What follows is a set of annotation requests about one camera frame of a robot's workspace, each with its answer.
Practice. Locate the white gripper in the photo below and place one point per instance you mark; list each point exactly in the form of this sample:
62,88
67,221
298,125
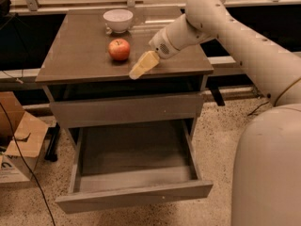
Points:
160,45

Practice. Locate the red apple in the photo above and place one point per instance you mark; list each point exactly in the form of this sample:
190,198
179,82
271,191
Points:
119,49

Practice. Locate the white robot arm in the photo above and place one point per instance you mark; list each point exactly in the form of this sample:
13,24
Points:
266,184

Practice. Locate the grey drawer cabinet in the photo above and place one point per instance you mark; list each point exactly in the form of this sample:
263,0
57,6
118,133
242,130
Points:
86,78

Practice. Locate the closed grey top drawer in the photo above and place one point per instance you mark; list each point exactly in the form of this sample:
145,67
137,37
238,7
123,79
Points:
121,110

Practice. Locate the open grey middle drawer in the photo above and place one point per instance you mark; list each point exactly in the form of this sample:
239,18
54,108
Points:
133,164

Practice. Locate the white ceramic bowl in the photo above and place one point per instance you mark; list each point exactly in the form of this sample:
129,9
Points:
118,20

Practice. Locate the brown cardboard box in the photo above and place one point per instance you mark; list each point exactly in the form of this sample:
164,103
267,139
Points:
22,137

